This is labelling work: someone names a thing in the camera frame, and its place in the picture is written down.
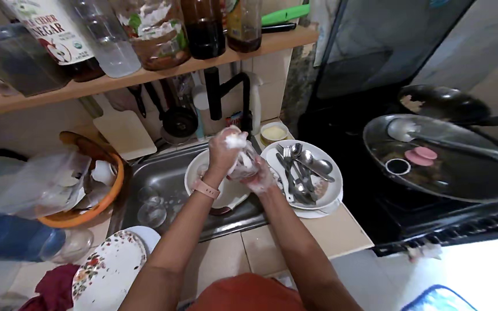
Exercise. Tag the person's left hand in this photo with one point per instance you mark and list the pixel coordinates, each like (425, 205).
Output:
(221, 156)

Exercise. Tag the person's right hand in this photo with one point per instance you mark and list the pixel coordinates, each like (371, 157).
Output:
(261, 179)

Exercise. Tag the person's left fingers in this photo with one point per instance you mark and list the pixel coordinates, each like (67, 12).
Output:
(234, 131)

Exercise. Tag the person's right fingers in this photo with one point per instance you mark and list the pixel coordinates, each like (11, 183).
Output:
(253, 175)

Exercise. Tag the clear soapy glass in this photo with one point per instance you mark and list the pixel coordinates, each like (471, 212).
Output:
(245, 165)

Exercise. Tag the person's left forearm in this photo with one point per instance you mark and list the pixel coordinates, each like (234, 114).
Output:
(180, 242)

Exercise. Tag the person's right forearm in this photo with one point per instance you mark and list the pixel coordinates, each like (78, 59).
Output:
(303, 246)

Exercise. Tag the large white bowl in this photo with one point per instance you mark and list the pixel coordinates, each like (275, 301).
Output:
(232, 194)

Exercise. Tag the white ceramic spoon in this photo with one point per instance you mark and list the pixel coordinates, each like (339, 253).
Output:
(286, 183)

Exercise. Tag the yellow dish soap tub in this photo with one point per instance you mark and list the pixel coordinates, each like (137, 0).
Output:
(274, 132)

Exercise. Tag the black faucet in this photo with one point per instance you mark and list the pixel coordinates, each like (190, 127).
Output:
(228, 87)

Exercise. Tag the white hanging ladle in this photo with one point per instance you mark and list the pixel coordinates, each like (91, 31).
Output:
(201, 99)

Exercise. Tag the pile of metal cutlery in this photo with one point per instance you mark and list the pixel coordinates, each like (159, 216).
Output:
(303, 170)

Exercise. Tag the black ladle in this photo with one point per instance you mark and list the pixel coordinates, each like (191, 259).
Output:
(180, 122)

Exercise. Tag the white plate under dish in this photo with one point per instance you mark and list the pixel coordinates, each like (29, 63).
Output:
(314, 213)

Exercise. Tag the stainless steel sink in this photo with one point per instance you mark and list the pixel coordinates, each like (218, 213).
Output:
(171, 177)

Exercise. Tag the white round dish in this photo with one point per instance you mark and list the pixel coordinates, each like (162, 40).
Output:
(330, 188)

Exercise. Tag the wooden shelf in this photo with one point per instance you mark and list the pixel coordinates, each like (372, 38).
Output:
(154, 76)

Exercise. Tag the dark brown bottle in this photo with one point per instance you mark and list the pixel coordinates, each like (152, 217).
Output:
(205, 35)

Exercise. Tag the black hanging utensil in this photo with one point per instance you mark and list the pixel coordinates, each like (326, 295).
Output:
(138, 97)

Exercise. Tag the brown bottle, yellow label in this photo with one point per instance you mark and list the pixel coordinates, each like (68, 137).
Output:
(243, 26)

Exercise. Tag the clear drinking glass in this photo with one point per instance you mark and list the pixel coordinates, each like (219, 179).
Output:
(152, 215)
(147, 195)

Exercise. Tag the white cutting board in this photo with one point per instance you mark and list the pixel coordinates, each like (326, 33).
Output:
(126, 131)

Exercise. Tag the black gas stove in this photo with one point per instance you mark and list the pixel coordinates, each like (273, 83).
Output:
(361, 190)

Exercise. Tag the clear jar with colourful contents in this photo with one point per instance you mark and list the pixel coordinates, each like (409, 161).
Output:
(156, 39)

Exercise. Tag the person's body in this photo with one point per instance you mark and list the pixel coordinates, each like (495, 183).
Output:
(247, 296)

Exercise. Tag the plain white plate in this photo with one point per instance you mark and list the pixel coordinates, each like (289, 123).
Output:
(149, 238)

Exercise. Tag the pile of dishes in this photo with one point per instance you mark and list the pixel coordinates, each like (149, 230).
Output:
(102, 177)

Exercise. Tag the orange plastic basin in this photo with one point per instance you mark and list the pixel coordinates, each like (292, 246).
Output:
(110, 197)

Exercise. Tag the clear plastic bottle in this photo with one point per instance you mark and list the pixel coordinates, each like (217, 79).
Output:
(115, 51)

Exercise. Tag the black cup with white rim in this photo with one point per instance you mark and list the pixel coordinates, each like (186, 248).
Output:
(397, 166)

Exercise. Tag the pink round object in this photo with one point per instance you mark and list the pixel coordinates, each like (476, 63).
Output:
(420, 156)

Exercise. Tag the floral white plate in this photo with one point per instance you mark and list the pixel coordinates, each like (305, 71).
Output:
(113, 272)

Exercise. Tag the clear glass jar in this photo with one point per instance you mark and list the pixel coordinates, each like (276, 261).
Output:
(74, 247)

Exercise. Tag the clear plastic bag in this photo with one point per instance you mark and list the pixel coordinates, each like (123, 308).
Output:
(43, 179)

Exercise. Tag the bottle with red apple label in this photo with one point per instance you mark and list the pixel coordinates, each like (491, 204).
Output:
(61, 38)

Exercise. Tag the black frying pan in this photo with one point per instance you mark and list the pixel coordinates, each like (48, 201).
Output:
(443, 101)

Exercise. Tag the metal cooking turner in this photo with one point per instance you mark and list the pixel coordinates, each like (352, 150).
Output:
(465, 149)

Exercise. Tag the large metal wok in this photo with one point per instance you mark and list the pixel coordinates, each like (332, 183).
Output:
(469, 181)

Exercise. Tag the grey transparent plastic container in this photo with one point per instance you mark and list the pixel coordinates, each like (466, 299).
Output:
(24, 62)

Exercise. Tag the blue and white mat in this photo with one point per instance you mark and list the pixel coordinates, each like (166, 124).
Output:
(439, 300)

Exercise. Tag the maroon cloth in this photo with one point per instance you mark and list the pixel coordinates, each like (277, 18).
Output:
(56, 287)

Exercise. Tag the blue plastic jug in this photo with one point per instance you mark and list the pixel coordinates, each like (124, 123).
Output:
(13, 237)

